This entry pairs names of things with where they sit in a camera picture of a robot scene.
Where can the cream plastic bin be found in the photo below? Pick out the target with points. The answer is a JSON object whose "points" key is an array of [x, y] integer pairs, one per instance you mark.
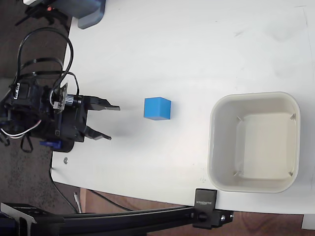
{"points": [[253, 142]]}

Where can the small metal nut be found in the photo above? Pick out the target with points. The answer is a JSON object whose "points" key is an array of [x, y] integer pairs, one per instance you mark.
{"points": [[65, 160]]}

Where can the gripper camera circuit board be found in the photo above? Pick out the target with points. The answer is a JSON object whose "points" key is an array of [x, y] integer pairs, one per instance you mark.
{"points": [[60, 97]]}

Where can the blue clamp piece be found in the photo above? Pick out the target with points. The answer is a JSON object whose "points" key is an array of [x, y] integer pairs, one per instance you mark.
{"points": [[50, 143]]}

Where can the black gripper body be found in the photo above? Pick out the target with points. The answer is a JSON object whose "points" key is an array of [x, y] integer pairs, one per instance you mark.
{"points": [[71, 123]]}

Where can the black table clamp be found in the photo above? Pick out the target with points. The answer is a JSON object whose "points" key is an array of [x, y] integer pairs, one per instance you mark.
{"points": [[205, 206]]}

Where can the black six-joint robot arm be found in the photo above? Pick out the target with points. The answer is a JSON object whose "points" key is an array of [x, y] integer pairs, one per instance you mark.
{"points": [[24, 98]]}

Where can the gray blue device base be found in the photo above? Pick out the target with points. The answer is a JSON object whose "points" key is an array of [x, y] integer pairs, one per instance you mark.
{"points": [[91, 14]]}

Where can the black metal rail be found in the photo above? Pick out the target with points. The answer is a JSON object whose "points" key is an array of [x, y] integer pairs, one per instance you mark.
{"points": [[123, 218]]}

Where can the blue cube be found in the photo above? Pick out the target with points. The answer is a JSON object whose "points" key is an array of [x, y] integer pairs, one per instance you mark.
{"points": [[157, 108]]}

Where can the black clamp with red dot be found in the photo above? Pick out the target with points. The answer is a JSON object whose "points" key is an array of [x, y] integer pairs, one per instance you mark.
{"points": [[41, 12]]}

